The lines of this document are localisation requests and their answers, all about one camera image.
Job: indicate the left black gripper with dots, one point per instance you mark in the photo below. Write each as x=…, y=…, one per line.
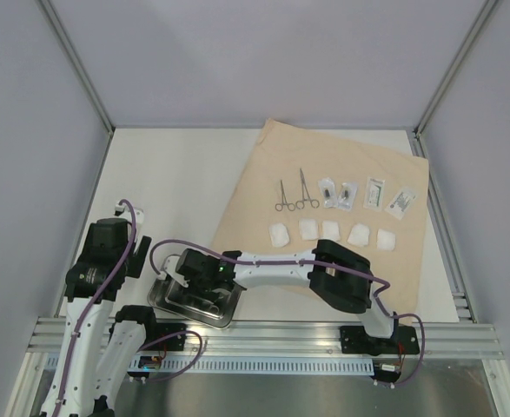
x=136, y=258

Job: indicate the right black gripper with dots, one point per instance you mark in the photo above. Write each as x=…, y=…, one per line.
x=200, y=291

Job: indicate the stainless steel tray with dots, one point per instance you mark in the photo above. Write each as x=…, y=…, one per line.
x=166, y=295

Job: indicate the steel hemostat forceps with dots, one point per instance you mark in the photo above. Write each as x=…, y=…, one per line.
x=284, y=204
x=207, y=308

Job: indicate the long steel hemostat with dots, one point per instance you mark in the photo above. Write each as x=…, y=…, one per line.
x=306, y=198

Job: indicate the white gauze pad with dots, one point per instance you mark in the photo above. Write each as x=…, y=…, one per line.
x=359, y=235
x=279, y=236
x=330, y=230
x=385, y=240
x=309, y=229

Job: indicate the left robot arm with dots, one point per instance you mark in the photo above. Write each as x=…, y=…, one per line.
x=99, y=343

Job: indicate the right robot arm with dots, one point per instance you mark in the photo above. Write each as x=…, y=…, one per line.
x=337, y=275

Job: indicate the beige cloth drape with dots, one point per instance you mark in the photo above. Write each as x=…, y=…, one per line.
x=279, y=152

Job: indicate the left clear blister packet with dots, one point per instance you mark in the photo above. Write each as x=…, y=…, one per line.
x=328, y=192

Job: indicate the clear blister packet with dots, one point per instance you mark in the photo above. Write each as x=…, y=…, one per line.
x=328, y=192
x=347, y=195

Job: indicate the right clear blister packet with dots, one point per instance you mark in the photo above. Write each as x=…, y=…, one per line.
x=347, y=195

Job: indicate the green white suture packet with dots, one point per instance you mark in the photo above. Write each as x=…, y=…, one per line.
x=374, y=194

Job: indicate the tilted white suture packet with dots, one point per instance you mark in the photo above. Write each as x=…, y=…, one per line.
x=401, y=202

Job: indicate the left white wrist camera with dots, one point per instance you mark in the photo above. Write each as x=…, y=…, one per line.
x=123, y=211

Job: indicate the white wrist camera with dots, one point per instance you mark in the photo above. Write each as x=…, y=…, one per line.
x=168, y=270
x=123, y=211

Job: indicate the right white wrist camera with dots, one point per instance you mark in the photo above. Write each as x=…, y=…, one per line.
x=168, y=270

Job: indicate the aluminium mounting rail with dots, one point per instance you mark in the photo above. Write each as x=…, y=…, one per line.
x=279, y=338

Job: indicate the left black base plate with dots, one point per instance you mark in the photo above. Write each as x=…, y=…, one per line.
x=166, y=336

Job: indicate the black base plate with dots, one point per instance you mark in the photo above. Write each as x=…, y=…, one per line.
x=354, y=340
x=166, y=336

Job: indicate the slotted grey cable duct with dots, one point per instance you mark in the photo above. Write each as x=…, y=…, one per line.
x=255, y=365

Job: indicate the left aluminium frame post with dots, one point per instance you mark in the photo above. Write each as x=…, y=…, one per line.
x=62, y=36

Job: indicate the aluminium frame post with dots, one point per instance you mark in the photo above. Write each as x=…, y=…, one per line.
x=478, y=25
x=62, y=36

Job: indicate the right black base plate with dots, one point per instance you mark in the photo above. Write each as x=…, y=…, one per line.
x=354, y=340

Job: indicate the right aluminium frame post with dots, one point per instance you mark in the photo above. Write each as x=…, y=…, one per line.
x=478, y=25

